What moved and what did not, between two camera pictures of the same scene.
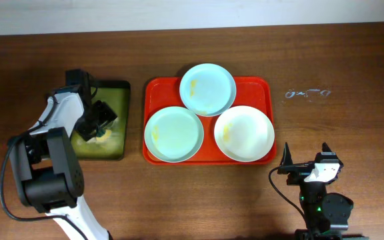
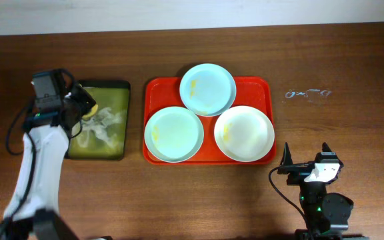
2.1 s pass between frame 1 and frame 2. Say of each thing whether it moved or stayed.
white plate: stayed
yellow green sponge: moved
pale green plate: stayed
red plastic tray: stayed
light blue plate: stayed
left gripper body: moved
